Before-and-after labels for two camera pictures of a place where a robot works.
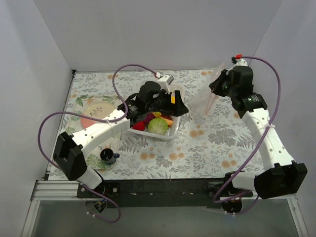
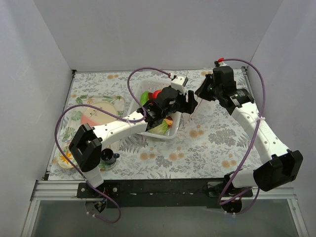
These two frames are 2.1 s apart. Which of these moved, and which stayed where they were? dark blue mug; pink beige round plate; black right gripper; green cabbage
Moved: black right gripper
Stayed: dark blue mug; green cabbage; pink beige round plate
